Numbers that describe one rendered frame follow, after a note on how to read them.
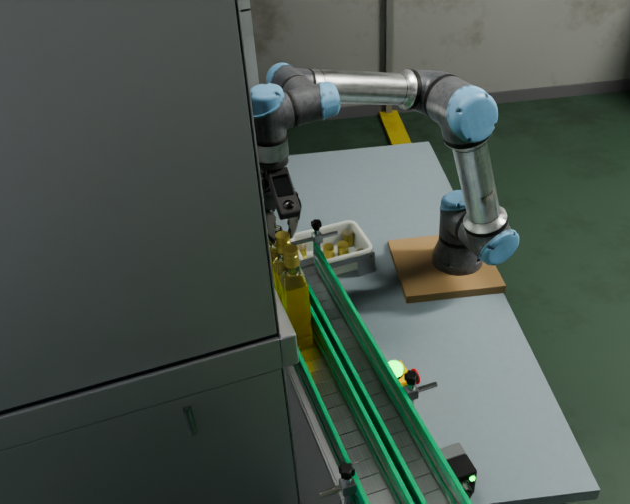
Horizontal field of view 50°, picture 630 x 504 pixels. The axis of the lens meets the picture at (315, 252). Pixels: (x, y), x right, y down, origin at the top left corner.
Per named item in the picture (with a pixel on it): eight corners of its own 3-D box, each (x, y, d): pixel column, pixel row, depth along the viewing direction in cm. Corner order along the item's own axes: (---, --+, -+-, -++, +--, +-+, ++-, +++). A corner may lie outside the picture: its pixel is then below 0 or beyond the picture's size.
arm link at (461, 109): (493, 230, 197) (459, 64, 163) (526, 256, 186) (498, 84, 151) (458, 250, 196) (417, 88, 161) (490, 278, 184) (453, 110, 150)
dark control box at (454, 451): (424, 476, 150) (425, 452, 145) (456, 464, 152) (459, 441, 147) (441, 507, 144) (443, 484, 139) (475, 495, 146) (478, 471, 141)
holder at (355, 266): (273, 262, 215) (270, 242, 210) (354, 241, 221) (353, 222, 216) (289, 295, 202) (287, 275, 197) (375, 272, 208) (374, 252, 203)
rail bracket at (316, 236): (280, 263, 192) (276, 227, 184) (336, 249, 196) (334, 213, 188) (283, 270, 190) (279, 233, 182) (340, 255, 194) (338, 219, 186)
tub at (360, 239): (288, 257, 216) (286, 234, 211) (354, 240, 221) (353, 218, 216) (306, 289, 203) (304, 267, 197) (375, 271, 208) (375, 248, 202)
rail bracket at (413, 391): (400, 411, 149) (401, 369, 141) (430, 401, 151) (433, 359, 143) (408, 425, 146) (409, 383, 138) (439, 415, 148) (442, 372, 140)
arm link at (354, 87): (444, 62, 174) (266, 51, 152) (469, 75, 165) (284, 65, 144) (432, 105, 179) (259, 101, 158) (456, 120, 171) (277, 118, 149)
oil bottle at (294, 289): (285, 334, 170) (277, 268, 157) (306, 329, 171) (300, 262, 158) (291, 350, 166) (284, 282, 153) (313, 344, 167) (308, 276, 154)
